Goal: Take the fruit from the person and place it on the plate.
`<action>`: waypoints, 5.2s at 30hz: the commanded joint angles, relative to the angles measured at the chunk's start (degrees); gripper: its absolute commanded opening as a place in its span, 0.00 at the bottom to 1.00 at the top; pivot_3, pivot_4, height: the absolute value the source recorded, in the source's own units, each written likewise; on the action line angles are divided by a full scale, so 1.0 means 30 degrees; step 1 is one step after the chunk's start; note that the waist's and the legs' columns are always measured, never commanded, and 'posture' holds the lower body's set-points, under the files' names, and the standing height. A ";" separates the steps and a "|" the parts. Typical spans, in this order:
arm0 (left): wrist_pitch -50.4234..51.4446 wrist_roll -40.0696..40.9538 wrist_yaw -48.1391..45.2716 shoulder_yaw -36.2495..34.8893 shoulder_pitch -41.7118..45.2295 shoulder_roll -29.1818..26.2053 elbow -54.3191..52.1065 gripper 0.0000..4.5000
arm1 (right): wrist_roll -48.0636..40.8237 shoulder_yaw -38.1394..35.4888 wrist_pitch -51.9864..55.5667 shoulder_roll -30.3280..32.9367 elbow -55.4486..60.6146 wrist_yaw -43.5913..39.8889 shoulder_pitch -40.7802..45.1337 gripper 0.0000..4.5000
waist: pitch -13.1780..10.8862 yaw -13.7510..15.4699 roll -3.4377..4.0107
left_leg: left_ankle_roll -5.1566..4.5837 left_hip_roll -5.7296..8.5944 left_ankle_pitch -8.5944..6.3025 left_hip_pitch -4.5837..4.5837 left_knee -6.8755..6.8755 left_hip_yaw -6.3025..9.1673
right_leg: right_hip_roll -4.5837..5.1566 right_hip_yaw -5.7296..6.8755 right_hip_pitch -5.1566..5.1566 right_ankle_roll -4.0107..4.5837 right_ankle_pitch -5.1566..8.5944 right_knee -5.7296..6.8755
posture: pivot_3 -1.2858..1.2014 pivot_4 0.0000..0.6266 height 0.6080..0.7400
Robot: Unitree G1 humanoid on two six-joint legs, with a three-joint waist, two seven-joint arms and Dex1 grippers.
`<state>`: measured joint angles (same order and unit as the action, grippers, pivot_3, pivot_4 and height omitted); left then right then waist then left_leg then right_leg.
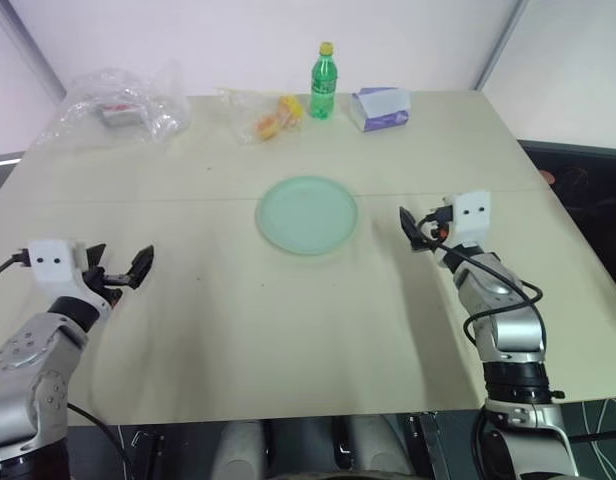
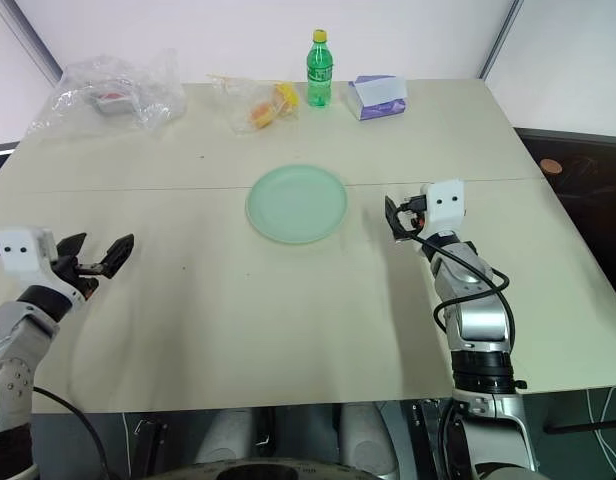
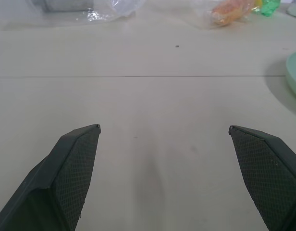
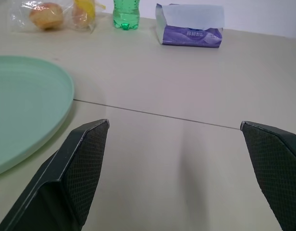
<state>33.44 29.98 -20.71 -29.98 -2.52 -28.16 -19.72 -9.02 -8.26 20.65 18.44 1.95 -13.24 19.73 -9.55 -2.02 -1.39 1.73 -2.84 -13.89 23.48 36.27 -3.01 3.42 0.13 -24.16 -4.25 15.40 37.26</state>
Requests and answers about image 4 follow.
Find green plastic bottle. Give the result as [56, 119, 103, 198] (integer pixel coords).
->
[112, 0, 141, 31]

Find purple tissue pack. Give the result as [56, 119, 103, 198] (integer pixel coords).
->
[155, 3, 226, 49]

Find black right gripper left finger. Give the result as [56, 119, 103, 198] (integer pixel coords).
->
[0, 118, 110, 231]

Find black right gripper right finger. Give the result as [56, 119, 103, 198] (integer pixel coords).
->
[240, 121, 296, 231]

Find bagged bun with yellow tie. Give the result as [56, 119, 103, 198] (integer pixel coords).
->
[70, 0, 107, 34]

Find bagged round bread bun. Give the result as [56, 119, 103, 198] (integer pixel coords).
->
[9, 1, 71, 33]

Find light green plastic plate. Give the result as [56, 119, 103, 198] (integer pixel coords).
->
[0, 55, 75, 178]

